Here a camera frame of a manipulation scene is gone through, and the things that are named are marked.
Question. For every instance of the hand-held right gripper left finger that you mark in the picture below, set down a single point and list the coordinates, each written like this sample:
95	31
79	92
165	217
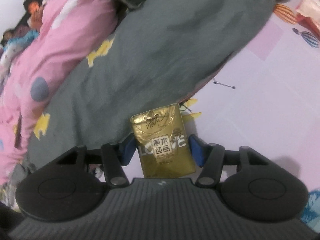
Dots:
127	150

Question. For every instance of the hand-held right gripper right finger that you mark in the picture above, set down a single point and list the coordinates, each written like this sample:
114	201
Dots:
197	152

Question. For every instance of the gold tissue packet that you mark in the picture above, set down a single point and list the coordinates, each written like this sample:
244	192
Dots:
162	130

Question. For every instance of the pink bed sheet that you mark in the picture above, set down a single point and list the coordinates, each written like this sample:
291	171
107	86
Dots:
250	105

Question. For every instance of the grey quilt with yellow print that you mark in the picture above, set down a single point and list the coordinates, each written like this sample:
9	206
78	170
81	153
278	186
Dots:
150	55

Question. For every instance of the pink dotted quilt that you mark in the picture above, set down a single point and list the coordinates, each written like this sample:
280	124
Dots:
62	42

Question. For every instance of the pink wet wipes pack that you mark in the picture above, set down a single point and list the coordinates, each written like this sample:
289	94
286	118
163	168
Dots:
310	10

